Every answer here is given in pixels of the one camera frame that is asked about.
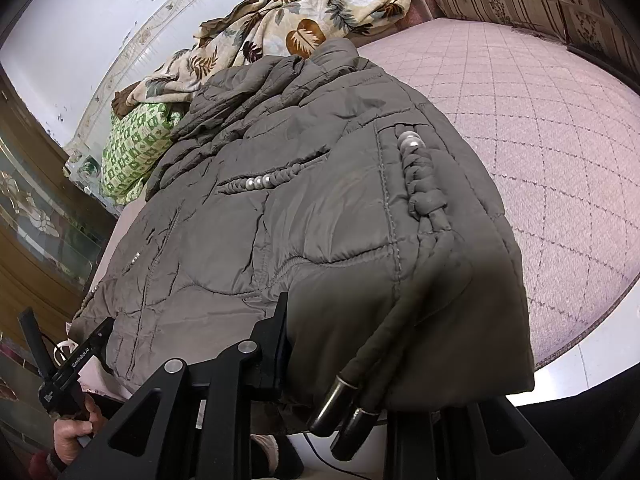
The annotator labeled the person's left hand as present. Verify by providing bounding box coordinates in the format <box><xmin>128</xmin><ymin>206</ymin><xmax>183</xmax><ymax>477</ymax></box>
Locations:
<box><xmin>49</xmin><ymin>394</ymin><xmax>102</xmax><ymax>470</ymax></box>

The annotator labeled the thin black cable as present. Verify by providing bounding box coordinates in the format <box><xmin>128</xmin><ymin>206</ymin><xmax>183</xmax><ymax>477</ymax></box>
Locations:
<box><xmin>302</xmin><ymin>432</ymin><xmax>388</xmax><ymax>478</ymax></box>

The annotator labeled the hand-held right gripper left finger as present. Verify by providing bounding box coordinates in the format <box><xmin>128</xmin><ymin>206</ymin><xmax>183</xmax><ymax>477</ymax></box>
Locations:
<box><xmin>75</xmin><ymin>292</ymin><xmax>292</xmax><ymax>480</ymax></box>

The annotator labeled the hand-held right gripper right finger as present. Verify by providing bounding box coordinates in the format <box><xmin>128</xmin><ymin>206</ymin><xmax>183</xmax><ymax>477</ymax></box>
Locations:
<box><xmin>387</xmin><ymin>395</ymin><xmax>576</xmax><ymax>480</ymax></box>

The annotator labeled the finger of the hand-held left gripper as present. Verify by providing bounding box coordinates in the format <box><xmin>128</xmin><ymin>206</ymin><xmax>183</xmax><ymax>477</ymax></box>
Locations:
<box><xmin>17</xmin><ymin>307</ymin><xmax>52</xmax><ymax>379</ymax></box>

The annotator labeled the wooden glass door cabinet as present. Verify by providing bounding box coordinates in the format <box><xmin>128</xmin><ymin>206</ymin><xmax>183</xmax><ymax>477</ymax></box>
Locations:
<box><xmin>0</xmin><ymin>62</ymin><xmax>119</xmax><ymax>346</ymax></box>

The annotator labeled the grey hooded down jacket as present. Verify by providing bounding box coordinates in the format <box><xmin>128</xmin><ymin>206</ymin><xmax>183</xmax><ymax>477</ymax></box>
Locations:
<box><xmin>70</xmin><ymin>36</ymin><xmax>537</xmax><ymax>461</ymax></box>

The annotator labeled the leaf print fleece blanket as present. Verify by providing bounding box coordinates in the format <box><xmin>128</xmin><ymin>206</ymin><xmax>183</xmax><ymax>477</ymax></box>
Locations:
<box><xmin>111</xmin><ymin>0</ymin><xmax>414</xmax><ymax>117</ymax></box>

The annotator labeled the green patterned pillow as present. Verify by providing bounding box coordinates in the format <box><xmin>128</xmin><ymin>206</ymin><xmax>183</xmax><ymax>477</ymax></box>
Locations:
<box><xmin>100</xmin><ymin>101</ymin><xmax>184</xmax><ymax>206</ymax></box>

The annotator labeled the person's pink slipper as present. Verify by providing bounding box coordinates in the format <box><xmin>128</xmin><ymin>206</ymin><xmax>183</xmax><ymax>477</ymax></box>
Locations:
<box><xmin>249</xmin><ymin>434</ymin><xmax>305</xmax><ymax>480</ymax></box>

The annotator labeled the person's left forearm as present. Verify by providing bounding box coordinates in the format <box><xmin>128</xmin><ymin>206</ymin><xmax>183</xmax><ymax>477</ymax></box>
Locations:
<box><xmin>26</xmin><ymin>451</ymin><xmax>69</xmax><ymax>480</ymax></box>

